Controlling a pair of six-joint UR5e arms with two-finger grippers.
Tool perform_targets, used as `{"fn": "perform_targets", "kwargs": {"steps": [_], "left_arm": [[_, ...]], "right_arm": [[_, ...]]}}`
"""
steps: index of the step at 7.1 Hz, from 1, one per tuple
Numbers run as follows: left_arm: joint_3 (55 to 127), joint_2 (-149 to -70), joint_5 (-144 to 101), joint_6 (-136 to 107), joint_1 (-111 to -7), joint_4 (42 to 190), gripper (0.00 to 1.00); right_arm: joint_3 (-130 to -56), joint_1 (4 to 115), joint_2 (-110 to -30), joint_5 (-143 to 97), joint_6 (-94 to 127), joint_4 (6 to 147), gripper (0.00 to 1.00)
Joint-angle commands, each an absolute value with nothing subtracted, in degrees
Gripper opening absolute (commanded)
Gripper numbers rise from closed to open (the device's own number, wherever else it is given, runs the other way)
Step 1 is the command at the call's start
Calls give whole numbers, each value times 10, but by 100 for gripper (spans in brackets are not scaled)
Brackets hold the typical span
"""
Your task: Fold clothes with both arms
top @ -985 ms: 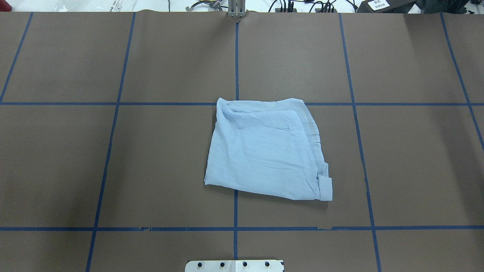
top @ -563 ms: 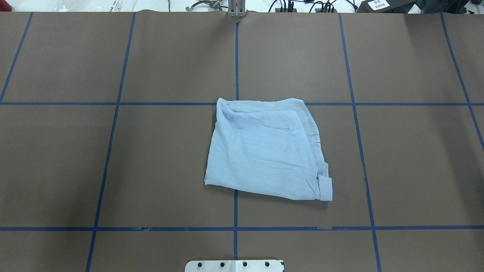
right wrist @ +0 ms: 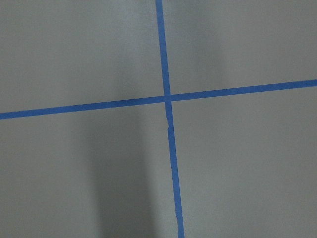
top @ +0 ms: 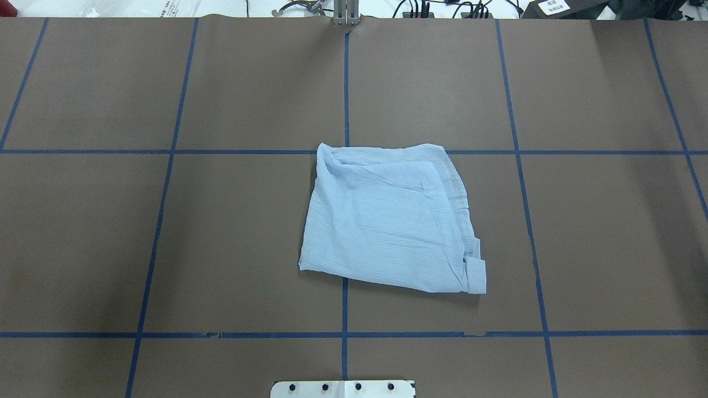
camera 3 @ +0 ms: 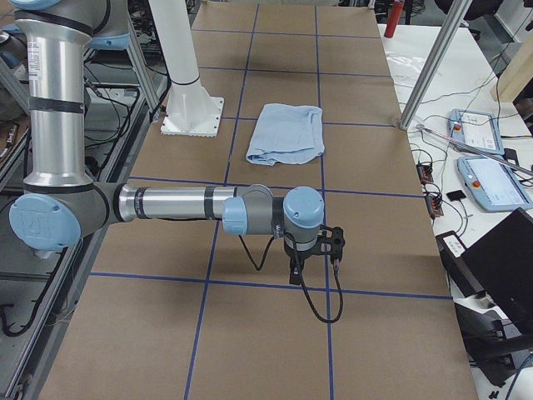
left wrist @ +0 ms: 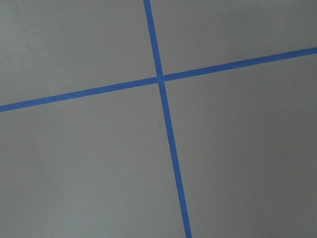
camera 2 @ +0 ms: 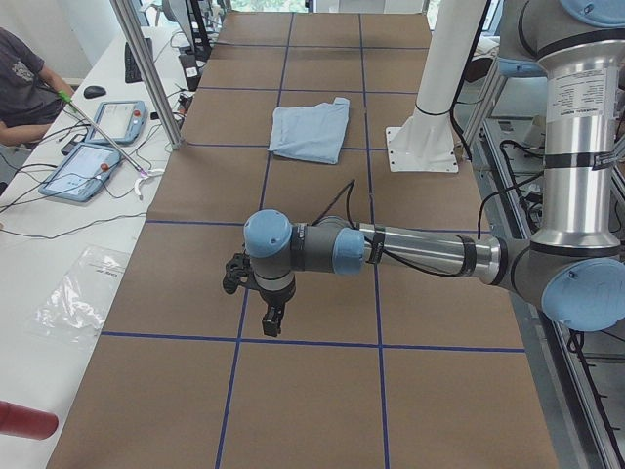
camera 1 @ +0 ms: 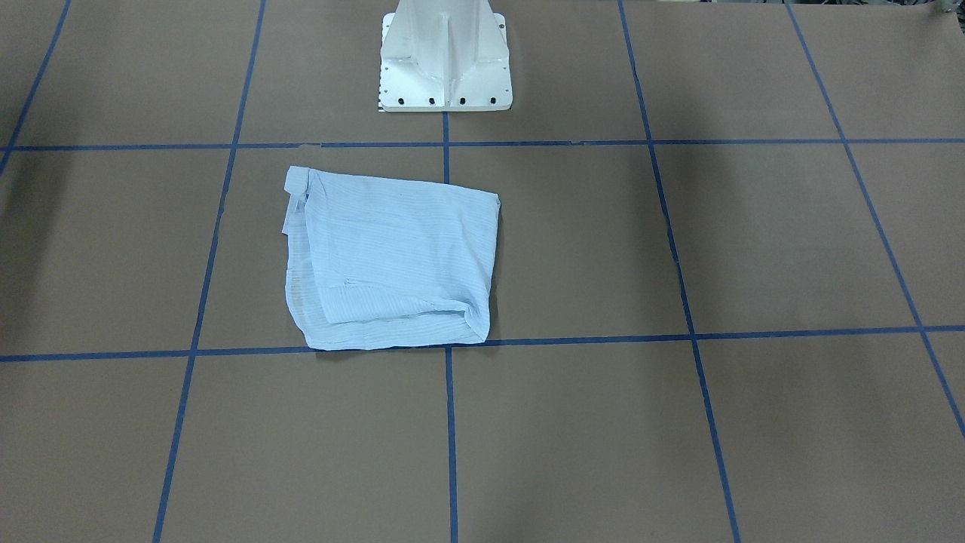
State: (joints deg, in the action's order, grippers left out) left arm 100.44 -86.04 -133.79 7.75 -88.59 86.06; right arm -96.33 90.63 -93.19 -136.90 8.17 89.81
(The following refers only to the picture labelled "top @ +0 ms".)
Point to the aluminium frame post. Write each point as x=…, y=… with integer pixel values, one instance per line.
x=346, y=12

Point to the white camera mast base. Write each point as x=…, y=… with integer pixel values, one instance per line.
x=344, y=388

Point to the light blue button-up shirt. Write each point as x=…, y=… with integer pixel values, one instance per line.
x=396, y=217

